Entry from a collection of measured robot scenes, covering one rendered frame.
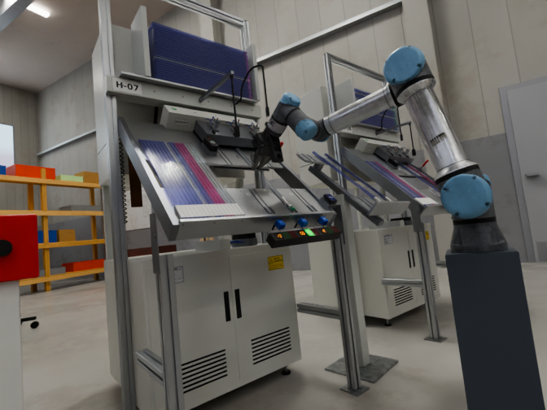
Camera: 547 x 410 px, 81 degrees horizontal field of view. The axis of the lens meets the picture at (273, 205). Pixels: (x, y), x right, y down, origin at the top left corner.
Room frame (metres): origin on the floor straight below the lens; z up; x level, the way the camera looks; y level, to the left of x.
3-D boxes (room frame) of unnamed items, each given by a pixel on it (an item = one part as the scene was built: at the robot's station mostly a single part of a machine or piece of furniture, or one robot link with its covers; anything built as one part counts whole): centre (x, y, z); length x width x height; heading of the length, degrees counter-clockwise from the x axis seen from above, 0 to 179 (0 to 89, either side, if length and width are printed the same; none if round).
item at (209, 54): (1.56, 0.29, 1.52); 0.51 x 0.13 x 0.27; 129
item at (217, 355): (1.62, 0.42, 0.31); 0.70 x 0.65 x 0.62; 129
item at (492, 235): (1.01, -0.62, 0.60); 0.15 x 0.15 x 0.10
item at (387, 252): (2.40, -0.84, 0.65); 1.01 x 0.73 x 1.29; 39
